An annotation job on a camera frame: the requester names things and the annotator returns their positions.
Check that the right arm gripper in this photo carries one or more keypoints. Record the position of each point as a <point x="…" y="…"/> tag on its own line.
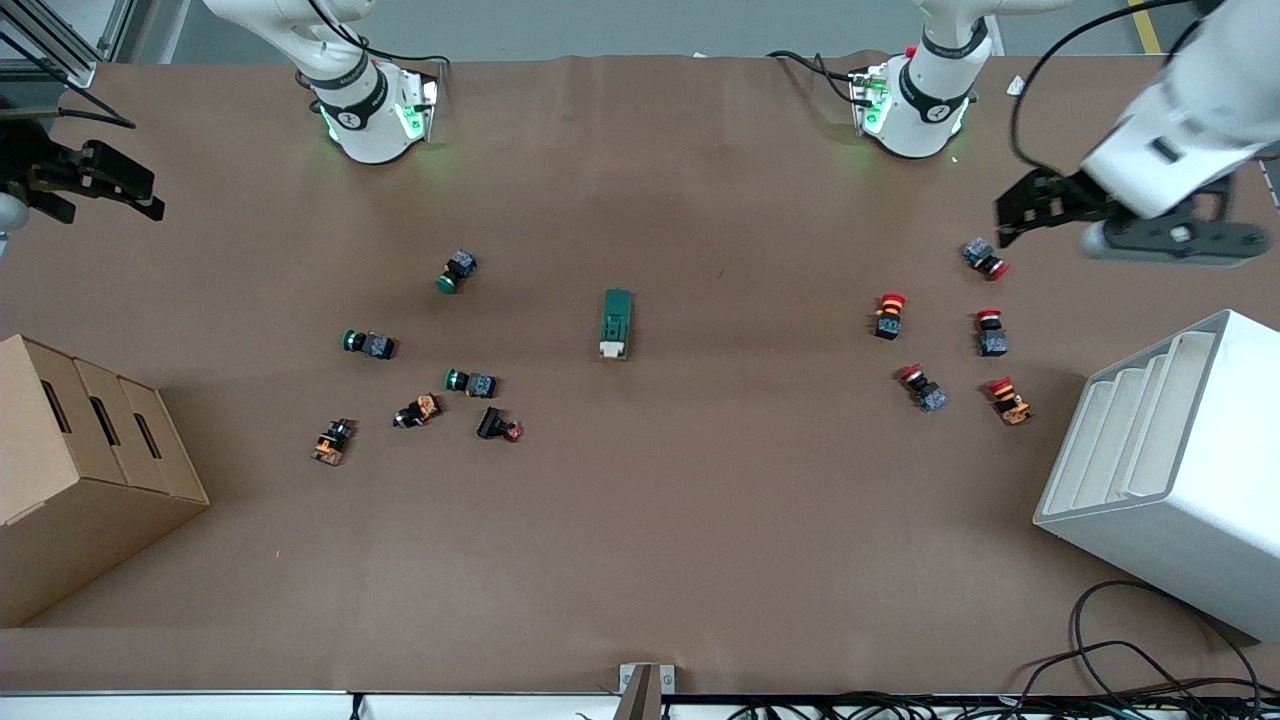
<point x="28" y="160"/>

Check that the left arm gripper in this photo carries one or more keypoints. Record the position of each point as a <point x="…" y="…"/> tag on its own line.
<point x="1066" y="196"/>

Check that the green load switch white lever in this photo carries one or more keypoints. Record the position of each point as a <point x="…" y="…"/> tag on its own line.
<point x="616" y="320"/>

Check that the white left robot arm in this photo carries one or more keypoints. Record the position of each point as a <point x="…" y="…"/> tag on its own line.
<point x="920" y="110"/>

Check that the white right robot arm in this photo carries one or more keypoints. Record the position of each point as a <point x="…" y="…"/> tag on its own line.
<point x="370" y="130"/>

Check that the red mushroom button grey block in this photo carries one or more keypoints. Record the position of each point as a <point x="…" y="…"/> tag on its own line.
<point x="985" y="258"/>
<point x="991" y="335"/>
<point x="922" y="388"/>

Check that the white paper scrap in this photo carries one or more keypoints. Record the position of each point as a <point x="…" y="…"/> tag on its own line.
<point x="1017" y="85"/>

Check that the red mushroom button orange block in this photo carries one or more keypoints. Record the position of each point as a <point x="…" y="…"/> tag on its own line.
<point x="1009" y="400"/>
<point x="889" y="315"/>

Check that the white stepped storage rack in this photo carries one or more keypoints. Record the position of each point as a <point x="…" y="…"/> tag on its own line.
<point x="1200" y="500"/>

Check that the black button orange contact block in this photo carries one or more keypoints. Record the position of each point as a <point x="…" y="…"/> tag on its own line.
<point x="332" y="441"/>
<point x="417" y="410"/>

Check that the brown cardboard box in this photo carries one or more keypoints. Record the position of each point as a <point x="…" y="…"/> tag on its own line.
<point x="80" y="540"/>

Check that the brown paper table cover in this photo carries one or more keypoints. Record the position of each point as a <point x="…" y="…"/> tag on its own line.
<point x="700" y="500"/>

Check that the aluminium frame profile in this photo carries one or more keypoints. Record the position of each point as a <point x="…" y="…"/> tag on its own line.
<point x="75" y="72"/>

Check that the green push button switch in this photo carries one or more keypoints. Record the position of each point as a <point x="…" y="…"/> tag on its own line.
<point x="368" y="343"/>
<point x="457" y="270"/>
<point x="470" y="382"/>

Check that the black switch red lamp block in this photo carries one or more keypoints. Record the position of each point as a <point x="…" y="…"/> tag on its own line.
<point x="497" y="424"/>

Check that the white table edge rail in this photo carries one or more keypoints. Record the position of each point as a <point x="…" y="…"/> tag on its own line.
<point x="200" y="708"/>

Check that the metal table bracket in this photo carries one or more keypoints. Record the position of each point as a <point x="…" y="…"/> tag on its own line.
<point x="645" y="690"/>

